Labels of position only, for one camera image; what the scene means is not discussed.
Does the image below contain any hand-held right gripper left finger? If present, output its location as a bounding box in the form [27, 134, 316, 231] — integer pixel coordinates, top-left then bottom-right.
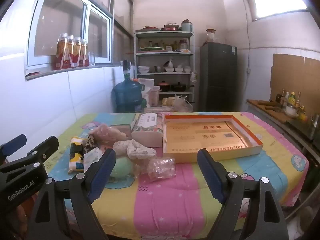
[26, 149, 117, 240]

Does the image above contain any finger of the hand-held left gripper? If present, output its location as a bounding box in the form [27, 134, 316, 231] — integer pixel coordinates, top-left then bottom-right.
[0, 134, 27, 159]
[0, 136, 60, 174]

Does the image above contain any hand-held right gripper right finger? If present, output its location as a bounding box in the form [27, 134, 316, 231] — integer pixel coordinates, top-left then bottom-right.
[197, 148, 289, 240]

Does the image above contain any white tissue packet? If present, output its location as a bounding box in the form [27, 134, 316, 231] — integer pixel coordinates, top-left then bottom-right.
[84, 147, 103, 173]

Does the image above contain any green soft ball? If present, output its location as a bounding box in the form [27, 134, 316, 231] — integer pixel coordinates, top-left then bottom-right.
[109, 156, 135, 178]

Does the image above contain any yellow tissue pack black band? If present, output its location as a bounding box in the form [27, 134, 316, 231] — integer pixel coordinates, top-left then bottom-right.
[67, 136, 86, 175]

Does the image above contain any leopard print scrunchie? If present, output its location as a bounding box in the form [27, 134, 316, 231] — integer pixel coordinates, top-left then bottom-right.
[84, 134, 96, 155]

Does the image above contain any small clear plastic bag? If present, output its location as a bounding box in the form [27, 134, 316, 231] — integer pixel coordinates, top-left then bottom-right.
[133, 163, 150, 176]

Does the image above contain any white floral cloth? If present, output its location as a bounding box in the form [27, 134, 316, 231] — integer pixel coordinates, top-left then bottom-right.
[113, 139, 157, 160]

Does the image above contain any pink cloth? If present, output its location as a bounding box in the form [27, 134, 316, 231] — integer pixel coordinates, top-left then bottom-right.
[89, 123, 113, 145]

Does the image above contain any orange cardboard box lid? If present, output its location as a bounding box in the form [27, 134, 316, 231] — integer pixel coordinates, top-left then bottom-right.
[162, 115, 263, 164]

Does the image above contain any beige plush bear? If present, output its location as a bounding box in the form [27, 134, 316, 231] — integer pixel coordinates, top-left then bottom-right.
[110, 127, 127, 141]

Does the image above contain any large clear plastic bag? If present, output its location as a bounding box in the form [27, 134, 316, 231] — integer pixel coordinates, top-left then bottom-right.
[147, 156, 176, 180]

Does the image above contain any teal cardboard box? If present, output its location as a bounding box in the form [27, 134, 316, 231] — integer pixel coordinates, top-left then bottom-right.
[110, 123, 132, 134]

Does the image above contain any floral tissue box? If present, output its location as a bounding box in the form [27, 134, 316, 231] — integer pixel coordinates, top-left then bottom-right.
[131, 113, 165, 147]

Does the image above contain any colourful striped printed blanket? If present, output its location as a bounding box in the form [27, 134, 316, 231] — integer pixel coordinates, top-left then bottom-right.
[46, 112, 310, 235]

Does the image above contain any clear plastic shopping bag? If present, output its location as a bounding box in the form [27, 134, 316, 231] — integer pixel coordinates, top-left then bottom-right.
[172, 94, 195, 113]

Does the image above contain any wooden cutting board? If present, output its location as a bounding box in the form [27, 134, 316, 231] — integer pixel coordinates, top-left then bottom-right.
[247, 99, 293, 124]

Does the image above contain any flat patterned box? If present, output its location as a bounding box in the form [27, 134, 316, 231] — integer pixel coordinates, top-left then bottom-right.
[144, 106, 175, 113]

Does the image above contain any blue water jug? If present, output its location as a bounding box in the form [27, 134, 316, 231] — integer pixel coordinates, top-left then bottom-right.
[112, 79, 147, 113]

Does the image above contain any metal kitchen counter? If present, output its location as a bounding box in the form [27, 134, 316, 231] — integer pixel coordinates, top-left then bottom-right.
[246, 99, 320, 160]

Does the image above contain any pink plastic container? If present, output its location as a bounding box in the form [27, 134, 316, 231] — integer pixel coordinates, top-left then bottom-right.
[147, 86, 161, 107]

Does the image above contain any orange drink bottle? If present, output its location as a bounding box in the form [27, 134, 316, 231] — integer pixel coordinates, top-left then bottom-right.
[80, 39, 90, 67]
[65, 35, 75, 68]
[54, 33, 69, 70]
[73, 37, 82, 68]

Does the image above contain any black cooking pot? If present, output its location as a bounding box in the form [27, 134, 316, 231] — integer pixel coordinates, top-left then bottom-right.
[171, 82, 195, 92]

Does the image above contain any dark grey fridge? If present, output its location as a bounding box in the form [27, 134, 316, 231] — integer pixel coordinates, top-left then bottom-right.
[199, 42, 238, 112]

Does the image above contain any white sack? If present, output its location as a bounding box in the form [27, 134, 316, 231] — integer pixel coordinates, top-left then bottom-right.
[138, 78, 155, 98]

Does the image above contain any red lid cooking pot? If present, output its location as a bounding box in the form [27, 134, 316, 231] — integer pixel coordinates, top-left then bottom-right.
[157, 81, 171, 92]

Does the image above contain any white bowl with rim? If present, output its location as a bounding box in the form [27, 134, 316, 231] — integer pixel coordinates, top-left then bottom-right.
[285, 105, 299, 117]

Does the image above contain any black water pump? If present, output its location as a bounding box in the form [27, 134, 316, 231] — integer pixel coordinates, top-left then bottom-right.
[121, 60, 132, 79]

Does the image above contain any row of condiment bottles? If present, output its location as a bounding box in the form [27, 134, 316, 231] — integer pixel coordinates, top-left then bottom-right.
[275, 88, 307, 120]

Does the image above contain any brown cardboard sheet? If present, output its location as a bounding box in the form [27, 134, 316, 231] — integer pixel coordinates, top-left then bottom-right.
[303, 57, 320, 117]
[269, 53, 306, 100]

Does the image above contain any sliding aluminium window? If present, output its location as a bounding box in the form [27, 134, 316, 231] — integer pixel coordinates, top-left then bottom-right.
[25, 0, 114, 68]

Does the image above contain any row of small jars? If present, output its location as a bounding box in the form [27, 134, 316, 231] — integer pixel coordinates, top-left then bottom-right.
[142, 39, 179, 51]

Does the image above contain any large glass jar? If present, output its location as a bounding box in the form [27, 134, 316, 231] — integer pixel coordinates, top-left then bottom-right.
[205, 29, 217, 43]

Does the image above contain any white metal shelf rack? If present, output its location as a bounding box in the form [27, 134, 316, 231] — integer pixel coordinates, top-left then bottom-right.
[134, 30, 195, 113]

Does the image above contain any teal canister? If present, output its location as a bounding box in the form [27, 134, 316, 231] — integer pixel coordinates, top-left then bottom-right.
[181, 19, 193, 32]

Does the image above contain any thin wall cable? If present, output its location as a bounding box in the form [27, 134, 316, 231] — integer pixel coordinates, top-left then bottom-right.
[244, 0, 251, 70]

